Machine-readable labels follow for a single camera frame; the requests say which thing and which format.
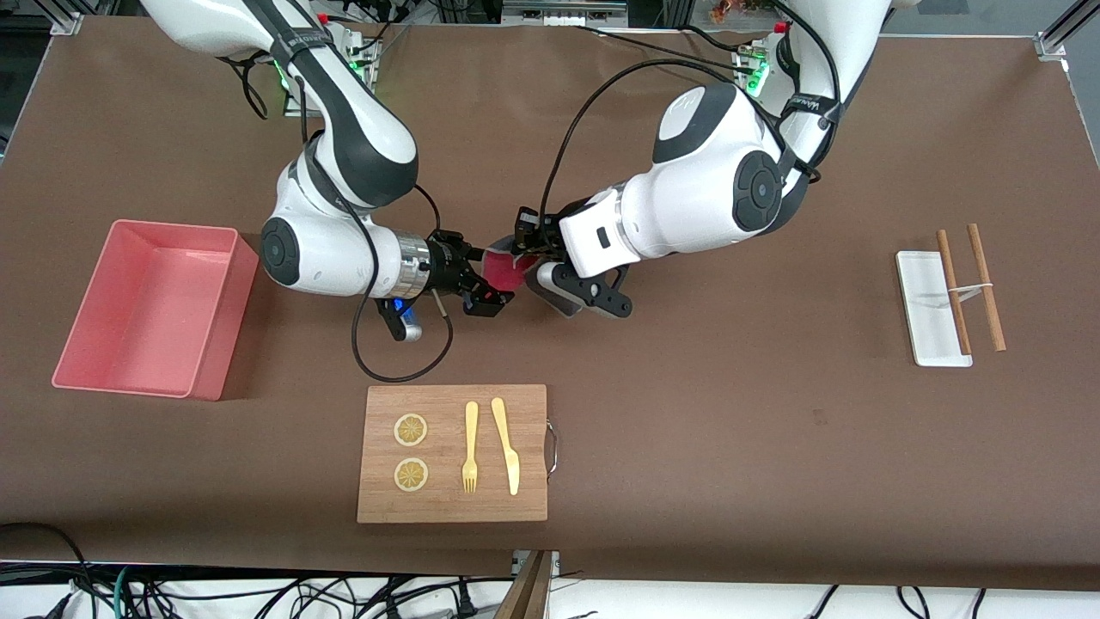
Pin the pink and grey cloth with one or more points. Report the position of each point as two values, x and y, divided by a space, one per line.
507 268

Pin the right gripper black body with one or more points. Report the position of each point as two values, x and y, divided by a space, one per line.
447 264

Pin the pink plastic bin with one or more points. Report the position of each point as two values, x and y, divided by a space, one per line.
146 301

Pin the yellow knife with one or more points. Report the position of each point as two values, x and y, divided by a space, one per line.
507 447

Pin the thin white band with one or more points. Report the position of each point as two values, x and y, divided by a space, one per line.
975 289

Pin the wooden cutting board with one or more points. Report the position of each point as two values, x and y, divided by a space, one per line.
447 507

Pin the lemon slice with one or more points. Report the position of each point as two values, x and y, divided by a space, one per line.
411 430
411 474

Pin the grey equipment box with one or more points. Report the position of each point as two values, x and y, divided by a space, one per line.
559 13

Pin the white metal bracket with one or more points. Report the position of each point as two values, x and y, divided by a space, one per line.
519 563

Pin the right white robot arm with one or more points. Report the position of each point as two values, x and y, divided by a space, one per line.
361 146

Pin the aluminium frame rail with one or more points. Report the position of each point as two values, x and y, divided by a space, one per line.
67 23

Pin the yellow fork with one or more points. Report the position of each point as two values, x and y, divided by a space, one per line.
471 430

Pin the brown wooden plank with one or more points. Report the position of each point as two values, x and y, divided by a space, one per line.
528 593

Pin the white rectangular tray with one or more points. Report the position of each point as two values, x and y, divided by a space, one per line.
924 301

